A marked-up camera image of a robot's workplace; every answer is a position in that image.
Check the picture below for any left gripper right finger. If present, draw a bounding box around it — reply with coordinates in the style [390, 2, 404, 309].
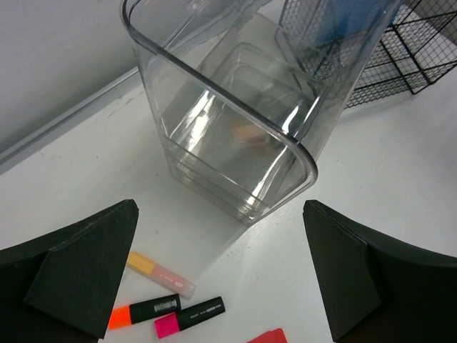
[303, 200, 456, 342]

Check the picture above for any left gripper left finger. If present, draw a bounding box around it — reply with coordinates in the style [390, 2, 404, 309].
[1, 199, 139, 342]

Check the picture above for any blue folder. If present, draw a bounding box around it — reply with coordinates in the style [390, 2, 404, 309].
[314, 0, 379, 46]

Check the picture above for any orange black highlighter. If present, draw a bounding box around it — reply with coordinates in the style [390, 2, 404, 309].
[108, 294, 181, 330]

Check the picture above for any red folder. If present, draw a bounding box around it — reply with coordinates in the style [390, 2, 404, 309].
[248, 328, 288, 343]

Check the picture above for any pink black highlighter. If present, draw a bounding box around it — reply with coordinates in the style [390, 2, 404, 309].
[154, 297, 226, 339]

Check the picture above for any orange cap clear marker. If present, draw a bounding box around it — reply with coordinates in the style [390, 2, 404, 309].
[126, 252, 196, 299]

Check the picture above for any clear plastic drawer organizer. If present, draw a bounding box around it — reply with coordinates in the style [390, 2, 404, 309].
[120, 1, 389, 225]

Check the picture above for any black wire mesh rack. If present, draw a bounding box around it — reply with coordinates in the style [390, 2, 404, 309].
[279, 1, 456, 107]

